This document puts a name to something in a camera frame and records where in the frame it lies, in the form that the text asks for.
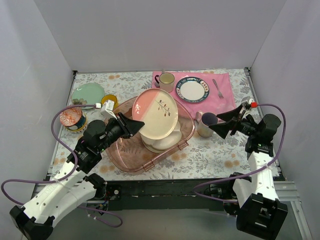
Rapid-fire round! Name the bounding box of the pink transparent plastic bin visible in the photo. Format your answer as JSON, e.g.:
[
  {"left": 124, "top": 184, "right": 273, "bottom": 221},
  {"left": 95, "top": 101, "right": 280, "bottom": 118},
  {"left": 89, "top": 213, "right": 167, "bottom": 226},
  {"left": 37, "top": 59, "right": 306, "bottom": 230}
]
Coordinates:
[{"left": 106, "top": 96, "right": 195, "bottom": 173}]

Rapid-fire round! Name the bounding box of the pink cream floral plate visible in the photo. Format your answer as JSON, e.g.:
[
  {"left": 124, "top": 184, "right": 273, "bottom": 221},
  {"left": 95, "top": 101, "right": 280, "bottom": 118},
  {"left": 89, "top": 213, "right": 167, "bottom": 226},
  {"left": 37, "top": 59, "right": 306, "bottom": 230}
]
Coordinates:
[{"left": 132, "top": 88, "right": 179, "bottom": 140}]

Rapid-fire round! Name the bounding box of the cream yellow floral plate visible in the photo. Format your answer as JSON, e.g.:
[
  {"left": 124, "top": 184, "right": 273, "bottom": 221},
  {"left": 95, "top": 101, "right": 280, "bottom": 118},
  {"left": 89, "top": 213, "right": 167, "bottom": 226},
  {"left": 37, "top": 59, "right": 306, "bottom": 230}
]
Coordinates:
[{"left": 143, "top": 142, "right": 165, "bottom": 154}]

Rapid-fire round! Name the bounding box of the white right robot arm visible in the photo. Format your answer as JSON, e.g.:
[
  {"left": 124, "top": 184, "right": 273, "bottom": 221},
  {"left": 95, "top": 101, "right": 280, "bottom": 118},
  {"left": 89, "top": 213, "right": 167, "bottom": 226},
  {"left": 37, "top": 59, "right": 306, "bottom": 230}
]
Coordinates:
[{"left": 210, "top": 102, "right": 288, "bottom": 240}]

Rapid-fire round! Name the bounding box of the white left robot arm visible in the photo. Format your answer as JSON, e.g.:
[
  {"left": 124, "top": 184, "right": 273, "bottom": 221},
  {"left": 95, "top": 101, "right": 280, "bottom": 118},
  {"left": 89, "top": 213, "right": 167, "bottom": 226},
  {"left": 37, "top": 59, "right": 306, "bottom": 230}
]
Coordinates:
[{"left": 9, "top": 112, "right": 144, "bottom": 240}]

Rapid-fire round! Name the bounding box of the floral tablecloth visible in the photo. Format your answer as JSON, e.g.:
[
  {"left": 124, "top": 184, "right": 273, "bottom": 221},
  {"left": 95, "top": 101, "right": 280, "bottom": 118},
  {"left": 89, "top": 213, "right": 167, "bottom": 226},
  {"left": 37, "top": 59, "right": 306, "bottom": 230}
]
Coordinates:
[{"left": 49, "top": 68, "right": 282, "bottom": 182}]

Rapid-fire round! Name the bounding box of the pink mug purple inside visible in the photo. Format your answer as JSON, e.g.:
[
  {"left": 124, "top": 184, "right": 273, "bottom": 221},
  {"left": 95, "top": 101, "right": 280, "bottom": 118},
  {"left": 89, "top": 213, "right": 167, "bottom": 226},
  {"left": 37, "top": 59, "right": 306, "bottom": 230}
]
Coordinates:
[{"left": 195, "top": 111, "right": 218, "bottom": 138}]

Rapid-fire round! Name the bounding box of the silver fork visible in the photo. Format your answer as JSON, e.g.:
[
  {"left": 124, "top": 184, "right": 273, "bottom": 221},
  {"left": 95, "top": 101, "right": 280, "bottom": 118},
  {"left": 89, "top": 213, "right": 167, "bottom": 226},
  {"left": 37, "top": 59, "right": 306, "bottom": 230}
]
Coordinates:
[{"left": 212, "top": 79, "right": 224, "bottom": 99}]

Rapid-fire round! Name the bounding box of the orange patterned bowl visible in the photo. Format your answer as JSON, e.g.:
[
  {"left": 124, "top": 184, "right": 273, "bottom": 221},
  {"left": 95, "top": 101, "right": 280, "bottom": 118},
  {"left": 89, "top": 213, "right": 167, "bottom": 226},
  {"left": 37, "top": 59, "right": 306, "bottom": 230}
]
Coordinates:
[{"left": 59, "top": 107, "right": 83, "bottom": 127}]

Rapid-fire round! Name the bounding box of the yellow mug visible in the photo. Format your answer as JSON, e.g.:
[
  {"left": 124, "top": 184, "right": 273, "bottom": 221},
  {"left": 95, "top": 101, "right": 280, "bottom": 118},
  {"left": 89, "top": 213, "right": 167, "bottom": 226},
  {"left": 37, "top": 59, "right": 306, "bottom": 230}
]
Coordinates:
[{"left": 100, "top": 94, "right": 118, "bottom": 105}]

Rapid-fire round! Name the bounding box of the green rimmed plate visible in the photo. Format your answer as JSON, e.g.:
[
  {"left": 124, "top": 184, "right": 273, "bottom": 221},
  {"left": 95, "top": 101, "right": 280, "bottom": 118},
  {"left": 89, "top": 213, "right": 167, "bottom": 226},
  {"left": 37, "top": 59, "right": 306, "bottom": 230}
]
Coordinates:
[{"left": 71, "top": 82, "right": 105, "bottom": 105}]

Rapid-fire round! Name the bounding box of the blue rimmed white plate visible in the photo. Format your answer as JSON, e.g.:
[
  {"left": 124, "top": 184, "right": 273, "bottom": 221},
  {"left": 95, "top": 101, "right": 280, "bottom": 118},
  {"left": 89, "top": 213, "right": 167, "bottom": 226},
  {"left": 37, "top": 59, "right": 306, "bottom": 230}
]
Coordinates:
[{"left": 175, "top": 77, "right": 210, "bottom": 104}]

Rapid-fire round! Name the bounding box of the cream enamel mug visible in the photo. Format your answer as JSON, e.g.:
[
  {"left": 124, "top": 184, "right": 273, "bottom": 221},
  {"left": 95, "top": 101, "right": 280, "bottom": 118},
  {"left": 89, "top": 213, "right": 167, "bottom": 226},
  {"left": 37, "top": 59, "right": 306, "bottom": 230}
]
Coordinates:
[{"left": 154, "top": 72, "right": 175, "bottom": 93}]

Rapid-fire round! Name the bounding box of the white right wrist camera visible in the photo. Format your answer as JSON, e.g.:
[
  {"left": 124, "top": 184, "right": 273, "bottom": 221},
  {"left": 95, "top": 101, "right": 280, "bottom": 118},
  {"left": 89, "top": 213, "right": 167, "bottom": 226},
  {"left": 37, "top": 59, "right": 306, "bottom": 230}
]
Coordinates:
[{"left": 241, "top": 96, "right": 258, "bottom": 117}]

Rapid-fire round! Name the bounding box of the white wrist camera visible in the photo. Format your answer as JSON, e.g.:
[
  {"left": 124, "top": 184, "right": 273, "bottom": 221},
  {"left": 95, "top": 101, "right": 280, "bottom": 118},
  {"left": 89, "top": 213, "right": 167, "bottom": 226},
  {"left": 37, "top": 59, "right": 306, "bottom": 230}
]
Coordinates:
[
  {"left": 95, "top": 100, "right": 117, "bottom": 119},
  {"left": 241, "top": 96, "right": 258, "bottom": 117}
]

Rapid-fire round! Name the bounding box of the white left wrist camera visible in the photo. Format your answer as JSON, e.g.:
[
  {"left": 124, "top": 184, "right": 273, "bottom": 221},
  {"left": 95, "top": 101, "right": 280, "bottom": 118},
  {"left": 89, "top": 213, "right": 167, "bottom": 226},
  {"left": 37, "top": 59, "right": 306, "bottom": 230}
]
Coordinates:
[{"left": 95, "top": 100, "right": 117, "bottom": 119}]

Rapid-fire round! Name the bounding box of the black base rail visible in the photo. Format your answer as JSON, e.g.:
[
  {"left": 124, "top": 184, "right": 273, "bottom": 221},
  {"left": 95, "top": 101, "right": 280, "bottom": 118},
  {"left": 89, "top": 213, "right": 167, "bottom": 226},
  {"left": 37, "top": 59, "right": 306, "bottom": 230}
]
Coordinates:
[{"left": 43, "top": 174, "right": 286, "bottom": 212}]

